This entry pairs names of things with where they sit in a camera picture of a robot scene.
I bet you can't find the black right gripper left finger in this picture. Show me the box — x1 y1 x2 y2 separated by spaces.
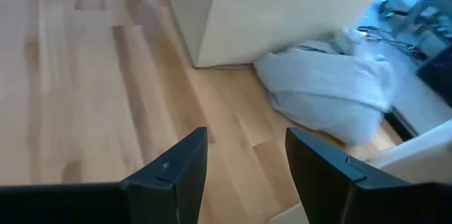
119 126 208 224

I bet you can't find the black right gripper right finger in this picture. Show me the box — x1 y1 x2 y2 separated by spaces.
285 127 412 224

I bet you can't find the grey-blue garment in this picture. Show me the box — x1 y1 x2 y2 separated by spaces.
253 28 397 146

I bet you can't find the white fabric bin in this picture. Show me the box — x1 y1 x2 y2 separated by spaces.
365 119 452 185
158 0 400 69

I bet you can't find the black floor equipment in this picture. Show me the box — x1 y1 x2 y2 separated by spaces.
415 45 452 107

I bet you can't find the black floor cable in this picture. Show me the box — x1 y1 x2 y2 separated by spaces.
356 25 428 61

